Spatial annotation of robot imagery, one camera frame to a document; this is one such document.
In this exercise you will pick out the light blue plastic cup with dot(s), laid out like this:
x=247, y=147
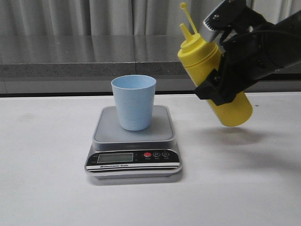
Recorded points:
x=134, y=100

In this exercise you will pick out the yellow squeeze bottle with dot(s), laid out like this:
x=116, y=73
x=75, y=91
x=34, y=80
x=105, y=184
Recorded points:
x=200, y=58

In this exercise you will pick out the silver electronic kitchen scale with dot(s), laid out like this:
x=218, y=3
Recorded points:
x=119, y=153

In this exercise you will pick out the grey stone counter ledge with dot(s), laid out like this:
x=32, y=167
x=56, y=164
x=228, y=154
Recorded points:
x=37, y=65

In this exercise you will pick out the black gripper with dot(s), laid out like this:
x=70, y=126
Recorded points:
x=252, y=56

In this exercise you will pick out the grey curtain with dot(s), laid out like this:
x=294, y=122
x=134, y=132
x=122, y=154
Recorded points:
x=90, y=17

